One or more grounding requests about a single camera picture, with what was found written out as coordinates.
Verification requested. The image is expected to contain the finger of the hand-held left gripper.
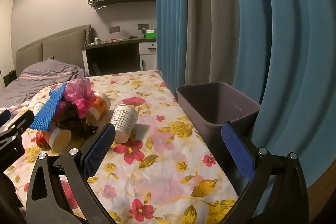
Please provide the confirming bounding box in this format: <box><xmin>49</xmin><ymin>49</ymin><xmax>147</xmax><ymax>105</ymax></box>
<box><xmin>0</xmin><ymin>109</ymin><xmax>35</xmax><ymax>172</ymax></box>
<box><xmin>0</xmin><ymin>109</ymin><xmax>11</xmax><ymax>125</ymax></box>

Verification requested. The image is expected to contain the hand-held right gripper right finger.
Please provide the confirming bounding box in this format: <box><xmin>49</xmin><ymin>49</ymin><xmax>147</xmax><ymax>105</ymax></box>
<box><xmin>221</xmin><ymin>121</ymin><xmax>310</xmax><ymax>224</ymax></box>

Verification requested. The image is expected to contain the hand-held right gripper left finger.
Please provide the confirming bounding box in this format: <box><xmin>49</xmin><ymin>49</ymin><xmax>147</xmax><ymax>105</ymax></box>
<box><xmin>25</xmin><ymin>122</ymin><xmax>117</xmax><ymax>224</ymax></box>

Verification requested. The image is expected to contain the small white paper cup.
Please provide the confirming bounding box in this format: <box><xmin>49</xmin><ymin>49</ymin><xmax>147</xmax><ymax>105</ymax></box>
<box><xmin>34</xmin><ymin>102</ymin><xmax>45</xmax><ymax>117</ymax></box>

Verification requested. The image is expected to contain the green checked paper cup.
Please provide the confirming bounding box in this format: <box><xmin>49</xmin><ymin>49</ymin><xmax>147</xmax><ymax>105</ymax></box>
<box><xmin>110</xmin><ymin>104</ymin><xmax>139</xmax><ymax>143</ymax></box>

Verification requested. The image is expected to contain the blue foam net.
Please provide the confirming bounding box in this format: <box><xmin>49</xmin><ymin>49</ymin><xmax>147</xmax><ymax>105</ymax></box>
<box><xmin>29</xmin><ymin>82</ymin><xmax>68</xmax><ymax>131</ymax></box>

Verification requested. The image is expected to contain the black plastic bag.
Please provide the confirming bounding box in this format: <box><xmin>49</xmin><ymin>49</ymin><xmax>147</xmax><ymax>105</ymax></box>
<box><xmin>54</xmin><ymin>101</ymin><xmax>99</xmax><ymax>138</ymax></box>

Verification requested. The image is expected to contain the orange paper cup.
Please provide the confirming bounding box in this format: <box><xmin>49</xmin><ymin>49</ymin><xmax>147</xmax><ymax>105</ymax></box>
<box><xmin>42</xmin><ymin>124</ymin><xmax>72</xmax><ymax>153</ymax></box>
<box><xmin>86</xmin><ymin>91</ymin><xmax>111</xmax><ymax>123</ymax></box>

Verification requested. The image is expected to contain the grey plastic bin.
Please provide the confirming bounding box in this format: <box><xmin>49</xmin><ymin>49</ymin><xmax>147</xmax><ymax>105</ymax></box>
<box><xmin>175</xmin><ymin>81</ymin><xmax>261</xmax><ymax>197</ymax></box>

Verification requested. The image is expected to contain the pink plastic bag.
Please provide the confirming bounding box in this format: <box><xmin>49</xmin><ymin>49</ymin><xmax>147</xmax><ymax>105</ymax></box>
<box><xmin>64</xmin><ymin>78</ymin><xmax>96</xmax><ymax>119</ymax></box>

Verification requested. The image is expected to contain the black bedside stand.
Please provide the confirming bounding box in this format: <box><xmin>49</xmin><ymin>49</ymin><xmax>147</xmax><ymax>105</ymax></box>
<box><xmin>3</xmin><ymin>70</ymin><xmax>17</xmax><ymax>88</ymax></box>

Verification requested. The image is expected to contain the grey striped duvet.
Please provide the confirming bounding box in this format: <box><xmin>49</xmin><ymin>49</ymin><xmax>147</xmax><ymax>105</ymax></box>
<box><xmin>0</xmin><ymin>57</ymin><xmax>90</xmax><ymax>109</ymax></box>

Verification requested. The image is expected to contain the floral tablecloth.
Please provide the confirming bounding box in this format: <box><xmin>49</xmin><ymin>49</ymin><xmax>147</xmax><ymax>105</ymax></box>
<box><xmin>0</xmin><ymin>70</ymin><xmax>239</xmax><ymax>224</ymax></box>

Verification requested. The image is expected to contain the grey upholstered headboard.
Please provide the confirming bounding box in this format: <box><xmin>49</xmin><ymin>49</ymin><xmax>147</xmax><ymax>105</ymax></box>
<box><xmin>15</xmin><ymin>25</ymin><xmax>92</xmax><ymax>77</ymax></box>

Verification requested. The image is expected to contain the dark wooden desk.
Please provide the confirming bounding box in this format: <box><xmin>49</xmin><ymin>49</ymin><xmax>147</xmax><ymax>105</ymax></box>
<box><xmin>81</xmin><ymin>38</ymin><xmax>157</xmax><ymax>76</ymax></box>

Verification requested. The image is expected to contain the white drawer cabinet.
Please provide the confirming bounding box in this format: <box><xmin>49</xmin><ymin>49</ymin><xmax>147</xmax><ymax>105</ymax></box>
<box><xmin>139</xmin><ymin>42</ymin><xmax>157</xmax><ymax>71</ymax></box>

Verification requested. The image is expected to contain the wide blue curtain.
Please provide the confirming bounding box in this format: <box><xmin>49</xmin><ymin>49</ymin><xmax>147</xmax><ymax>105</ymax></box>
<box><xmin>230</xmin><ymin>0</ymin><xmax>336</xmax><ymax>188</ymax></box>

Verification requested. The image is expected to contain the grey curtain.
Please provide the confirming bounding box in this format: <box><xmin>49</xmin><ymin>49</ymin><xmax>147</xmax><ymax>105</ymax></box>
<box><xmin>185</xmin><ymin>0</ymin><xmax>238</xmax><ymax>86</ymax></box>

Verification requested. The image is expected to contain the narrow blue curtain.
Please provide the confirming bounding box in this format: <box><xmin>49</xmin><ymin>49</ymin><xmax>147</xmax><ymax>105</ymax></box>
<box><xmin>154</xmin><ymin>0</ymin><xmax>190</xmax><ymax>85</ymax></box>

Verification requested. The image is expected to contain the white cable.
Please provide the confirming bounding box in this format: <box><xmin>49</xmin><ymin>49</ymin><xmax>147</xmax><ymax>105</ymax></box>
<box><xmin>84</xmin><ymin>26</ymin><xmax>92</xmax><ymax>46</ymax></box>

